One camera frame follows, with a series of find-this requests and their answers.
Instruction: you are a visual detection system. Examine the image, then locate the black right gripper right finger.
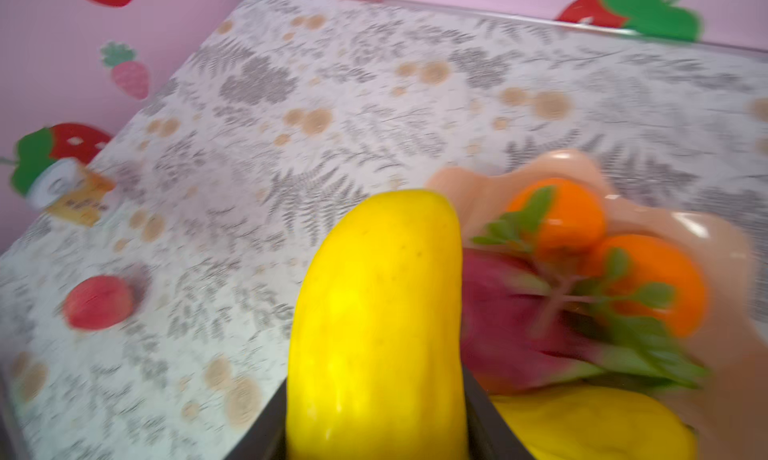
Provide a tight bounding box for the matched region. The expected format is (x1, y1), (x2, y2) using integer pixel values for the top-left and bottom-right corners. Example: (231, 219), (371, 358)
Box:
(462, 366), (534, 460)

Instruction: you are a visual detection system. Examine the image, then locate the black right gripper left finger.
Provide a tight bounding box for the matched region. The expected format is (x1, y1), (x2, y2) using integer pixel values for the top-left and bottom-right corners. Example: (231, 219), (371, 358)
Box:
(225, 379), (287, 460)

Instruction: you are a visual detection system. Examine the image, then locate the yellow fake banana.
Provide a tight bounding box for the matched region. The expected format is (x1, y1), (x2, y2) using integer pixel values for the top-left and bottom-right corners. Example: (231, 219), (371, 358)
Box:
(490, 385), (698, 460)

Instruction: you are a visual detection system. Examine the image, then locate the magenta fake dragon fruit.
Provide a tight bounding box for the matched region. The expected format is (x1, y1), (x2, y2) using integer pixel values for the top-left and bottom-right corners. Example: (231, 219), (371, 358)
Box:
(460, 248), (607, 395)

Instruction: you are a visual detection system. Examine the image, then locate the orange tangerine pair with leaves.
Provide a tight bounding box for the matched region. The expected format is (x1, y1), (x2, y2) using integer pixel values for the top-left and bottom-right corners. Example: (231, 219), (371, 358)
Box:
(468, 177), (709, 389)

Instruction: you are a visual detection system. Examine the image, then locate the small red fake apple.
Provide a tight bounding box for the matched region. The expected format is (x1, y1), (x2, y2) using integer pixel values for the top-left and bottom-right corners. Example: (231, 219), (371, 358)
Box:
(62, 275), (135, 331)

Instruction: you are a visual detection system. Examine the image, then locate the pink wavy fruit bowl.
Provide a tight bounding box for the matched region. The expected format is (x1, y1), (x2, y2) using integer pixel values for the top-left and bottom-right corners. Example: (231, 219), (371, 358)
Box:
(428, 150), (767, 459)

